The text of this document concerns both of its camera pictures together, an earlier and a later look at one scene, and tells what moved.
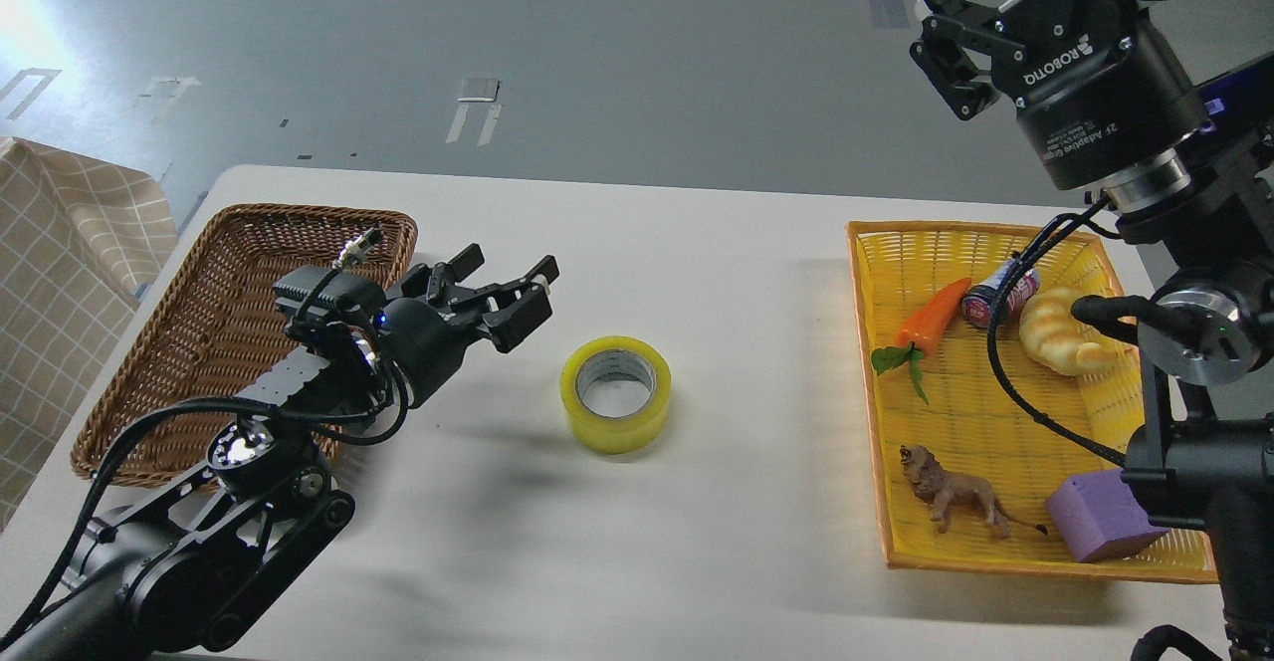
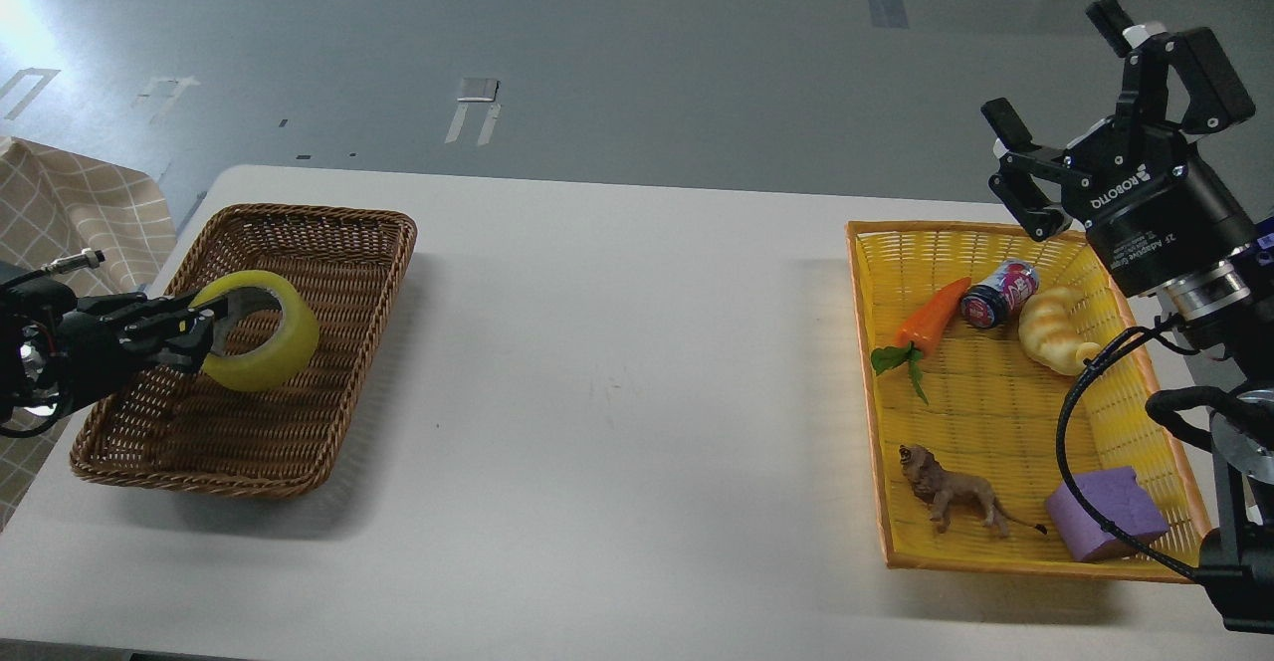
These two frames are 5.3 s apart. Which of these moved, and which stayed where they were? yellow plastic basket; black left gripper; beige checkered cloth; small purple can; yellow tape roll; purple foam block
Moved: yellow tape roll; black left gripper
Stayed: yellow plastic basket; purple foam block; small purple can; beige checkered cloth
